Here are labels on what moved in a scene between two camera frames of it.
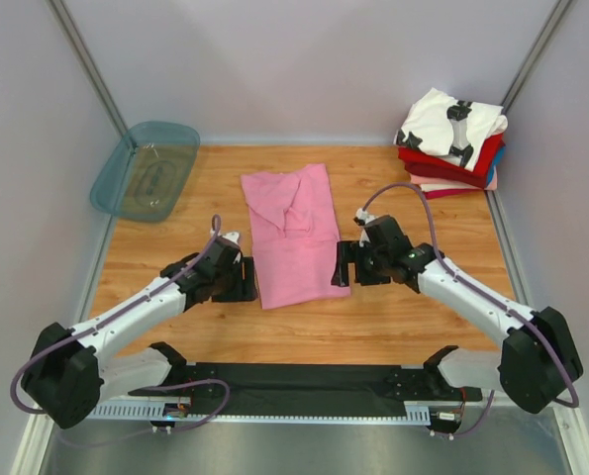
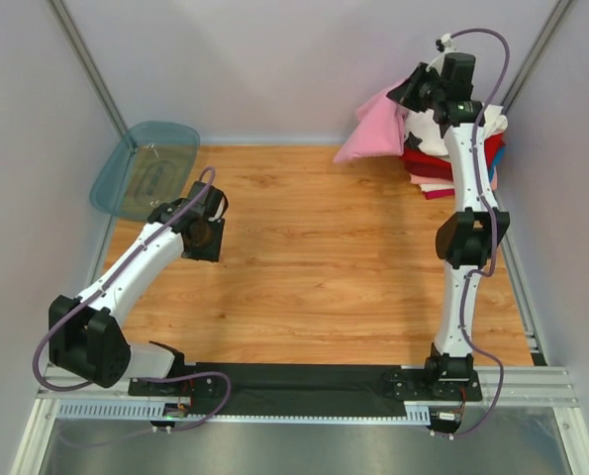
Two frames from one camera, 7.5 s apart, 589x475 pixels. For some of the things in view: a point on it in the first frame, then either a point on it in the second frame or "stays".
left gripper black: x=245 y=290 -> x=213 y=252
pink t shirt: x=295 y=236 -> x=378 y=128
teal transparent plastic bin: x=145 y=171 stays
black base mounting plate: x=305 y=389 stays
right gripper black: x=350 y=252 -> x=406 y=93
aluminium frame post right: x=555 y=17 stays
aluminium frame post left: x=76 y=42 stays
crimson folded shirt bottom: x=442 y=193 stays
